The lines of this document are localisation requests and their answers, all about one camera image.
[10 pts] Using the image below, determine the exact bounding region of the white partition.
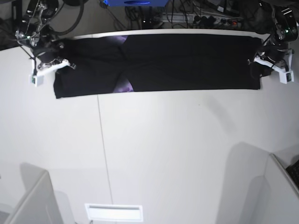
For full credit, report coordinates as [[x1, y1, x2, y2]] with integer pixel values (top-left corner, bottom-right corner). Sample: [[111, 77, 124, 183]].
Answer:
[[0, 163, 76, 224], [239, 154, 299, 224]]

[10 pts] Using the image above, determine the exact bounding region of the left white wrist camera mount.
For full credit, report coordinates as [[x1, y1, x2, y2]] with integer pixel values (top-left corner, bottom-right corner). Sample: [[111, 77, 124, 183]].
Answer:
[[250, 48, 295, 84]]

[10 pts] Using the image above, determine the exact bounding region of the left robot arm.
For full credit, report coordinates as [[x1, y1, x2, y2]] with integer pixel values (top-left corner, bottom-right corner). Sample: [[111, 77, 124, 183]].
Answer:
[[250, 0, 299, 84]]

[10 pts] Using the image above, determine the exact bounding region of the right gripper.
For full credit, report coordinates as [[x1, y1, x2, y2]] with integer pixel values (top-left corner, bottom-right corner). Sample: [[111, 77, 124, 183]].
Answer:
[[31, 38, 70, 69]]

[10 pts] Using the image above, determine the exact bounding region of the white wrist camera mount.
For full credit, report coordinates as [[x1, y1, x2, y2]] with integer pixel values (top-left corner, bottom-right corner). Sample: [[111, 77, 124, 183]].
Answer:
[[28, 58, 77, 87], [250, 48, 295, 84]]

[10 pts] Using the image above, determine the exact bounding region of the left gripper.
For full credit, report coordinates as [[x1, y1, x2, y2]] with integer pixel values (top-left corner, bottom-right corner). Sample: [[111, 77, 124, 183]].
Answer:
[[251, 39, 289, 78]]

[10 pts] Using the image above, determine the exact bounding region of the blue box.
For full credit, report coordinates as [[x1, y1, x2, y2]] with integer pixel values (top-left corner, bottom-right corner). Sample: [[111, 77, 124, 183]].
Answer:
[[103, 0, 168, 7]]

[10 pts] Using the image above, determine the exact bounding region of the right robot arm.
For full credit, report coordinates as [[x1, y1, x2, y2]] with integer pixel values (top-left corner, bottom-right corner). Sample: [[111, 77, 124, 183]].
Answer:
[[14, 0, 85, 66]]

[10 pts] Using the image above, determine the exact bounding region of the white partition right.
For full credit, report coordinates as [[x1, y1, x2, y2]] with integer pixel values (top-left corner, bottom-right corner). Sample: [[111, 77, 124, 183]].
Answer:
[[239, 154, 299, 224]]

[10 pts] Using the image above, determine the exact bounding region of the white partition left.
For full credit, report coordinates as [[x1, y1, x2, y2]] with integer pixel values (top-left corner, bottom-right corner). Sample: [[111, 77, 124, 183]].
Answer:
[[0, 163, 76, 224]]

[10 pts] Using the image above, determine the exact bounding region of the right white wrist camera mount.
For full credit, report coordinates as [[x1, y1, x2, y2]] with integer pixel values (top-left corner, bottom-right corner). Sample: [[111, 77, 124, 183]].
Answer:
[[28, 58, 77, 87]]

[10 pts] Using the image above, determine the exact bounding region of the black keyboard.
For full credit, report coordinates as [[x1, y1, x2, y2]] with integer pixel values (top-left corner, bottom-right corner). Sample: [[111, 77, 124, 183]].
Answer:
[[286, 161, 299, 187]]

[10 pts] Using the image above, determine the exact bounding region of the black T-shirt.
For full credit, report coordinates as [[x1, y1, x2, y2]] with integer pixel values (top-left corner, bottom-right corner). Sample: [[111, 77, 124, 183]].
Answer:
[[53, 34, 262, 98]]

